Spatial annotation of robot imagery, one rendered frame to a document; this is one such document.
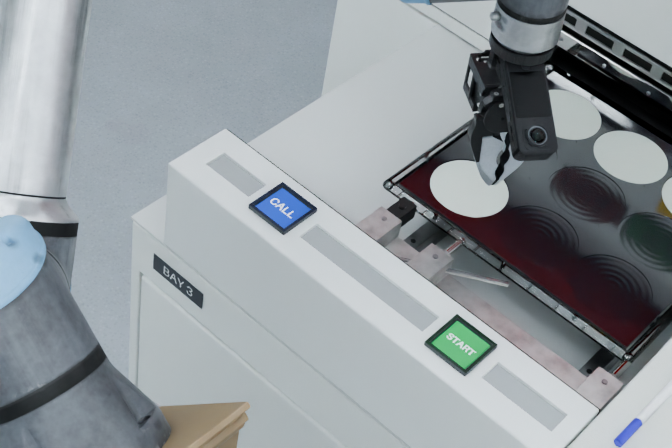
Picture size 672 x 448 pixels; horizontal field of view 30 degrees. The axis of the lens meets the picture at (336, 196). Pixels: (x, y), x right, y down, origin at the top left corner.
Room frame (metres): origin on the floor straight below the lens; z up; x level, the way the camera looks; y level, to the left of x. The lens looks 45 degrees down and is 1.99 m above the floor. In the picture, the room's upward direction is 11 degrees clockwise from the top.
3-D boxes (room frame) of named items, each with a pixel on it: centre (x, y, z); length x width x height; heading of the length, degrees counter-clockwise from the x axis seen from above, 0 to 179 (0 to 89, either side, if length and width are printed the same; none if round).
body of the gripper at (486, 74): (1.12, -0.17, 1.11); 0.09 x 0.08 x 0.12; 19
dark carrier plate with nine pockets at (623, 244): (1.17, -0.31, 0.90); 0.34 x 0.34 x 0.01; 56
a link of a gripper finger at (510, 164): (1.12, -0.19, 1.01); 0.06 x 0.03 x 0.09; 19
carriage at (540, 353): (0.95, -0.18, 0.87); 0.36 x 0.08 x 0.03; 56
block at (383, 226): (1.03, -0.05, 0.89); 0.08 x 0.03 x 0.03; 146
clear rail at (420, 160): (1.27, -0.16, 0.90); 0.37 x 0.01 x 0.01; 146
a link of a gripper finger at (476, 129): (1.09, -0.16, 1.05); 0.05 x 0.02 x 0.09; 109
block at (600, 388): (0.85, -0.32, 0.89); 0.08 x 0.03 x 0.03; 146
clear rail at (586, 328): (1.02, -0.21, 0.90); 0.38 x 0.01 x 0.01; 56
